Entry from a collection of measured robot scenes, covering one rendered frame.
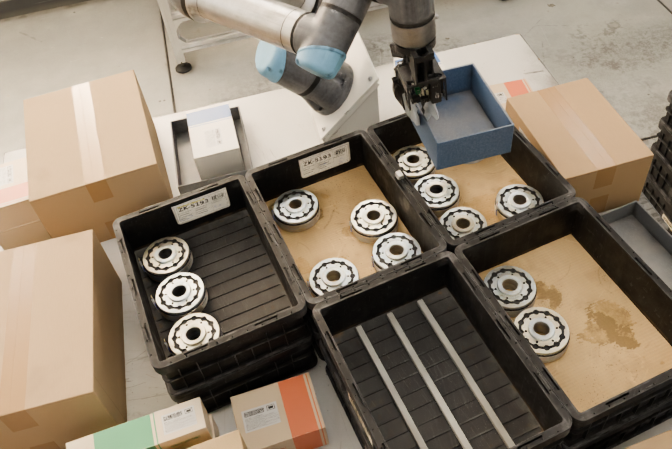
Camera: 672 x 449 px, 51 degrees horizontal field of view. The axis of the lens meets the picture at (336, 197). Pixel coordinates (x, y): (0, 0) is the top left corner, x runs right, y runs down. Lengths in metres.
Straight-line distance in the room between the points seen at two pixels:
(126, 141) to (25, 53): 2.30
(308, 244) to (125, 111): 0.63
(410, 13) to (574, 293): 0.66
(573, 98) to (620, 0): 2.05
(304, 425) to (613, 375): 0.57
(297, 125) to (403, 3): 0.93
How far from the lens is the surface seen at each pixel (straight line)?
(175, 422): 1.32
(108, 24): 4.05
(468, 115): 1.44
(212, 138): 1.89
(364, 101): 1.78
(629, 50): 3.52
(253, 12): 1.27
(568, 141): 1.72
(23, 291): 1.58
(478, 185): 1.63
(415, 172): 1.62
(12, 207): 1.85
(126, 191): 1.75
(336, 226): 1.56
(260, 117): 2.06
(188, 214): 1.59
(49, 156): 1.84
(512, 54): 2.23
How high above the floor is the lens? 2.02
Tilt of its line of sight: 47 degrees down
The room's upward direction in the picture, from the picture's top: 8 degrees counter-clockwise
